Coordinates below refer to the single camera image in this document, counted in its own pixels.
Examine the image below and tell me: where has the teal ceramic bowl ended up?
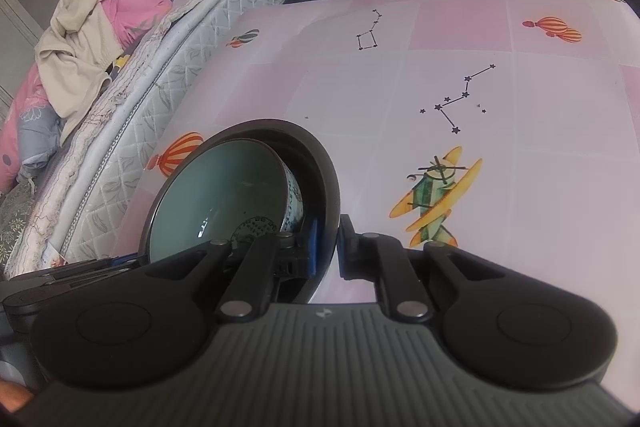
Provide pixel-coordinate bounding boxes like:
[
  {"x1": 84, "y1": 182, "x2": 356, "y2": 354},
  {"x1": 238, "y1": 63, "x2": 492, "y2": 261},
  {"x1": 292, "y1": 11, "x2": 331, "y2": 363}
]
[{"x1": 144, "y1": 139, "x2": 305, "y2": 262}]

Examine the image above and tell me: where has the small steel bowl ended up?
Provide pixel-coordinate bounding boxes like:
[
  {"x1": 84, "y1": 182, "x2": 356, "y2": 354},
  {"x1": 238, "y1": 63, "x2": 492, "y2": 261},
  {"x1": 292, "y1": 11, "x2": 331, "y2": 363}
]
[{"x1": 138, "y1": 119, "x2": 341, "y2": 303}]

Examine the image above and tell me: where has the person's left hand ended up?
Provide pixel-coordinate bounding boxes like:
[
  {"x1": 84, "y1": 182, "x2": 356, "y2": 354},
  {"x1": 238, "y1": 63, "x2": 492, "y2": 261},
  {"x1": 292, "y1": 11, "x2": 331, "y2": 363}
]
[{"x1": 0, "y1": 381, "x2": 32, "y2": 413}]

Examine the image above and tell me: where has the pink quilt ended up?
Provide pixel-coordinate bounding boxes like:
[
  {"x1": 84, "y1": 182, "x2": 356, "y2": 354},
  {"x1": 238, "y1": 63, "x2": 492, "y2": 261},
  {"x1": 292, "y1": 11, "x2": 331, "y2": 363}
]
[{"x1": 1, "y1": 0, "x2": 172, "y2": 193}]

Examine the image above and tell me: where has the cream garment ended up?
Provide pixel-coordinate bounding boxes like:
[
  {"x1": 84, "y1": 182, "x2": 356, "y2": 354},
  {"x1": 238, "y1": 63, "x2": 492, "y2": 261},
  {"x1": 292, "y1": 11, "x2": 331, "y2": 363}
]
[{"x1": 35, "y1": 0, "x2": 122, "y2": 142}]

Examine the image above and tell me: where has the white quilted mattress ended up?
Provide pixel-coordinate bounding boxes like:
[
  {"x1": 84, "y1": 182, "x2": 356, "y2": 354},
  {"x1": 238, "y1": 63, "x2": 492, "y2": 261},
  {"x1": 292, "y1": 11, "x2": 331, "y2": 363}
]
[{"x1": 1, "y1": 0, "x2": 285, "y2": 279}]

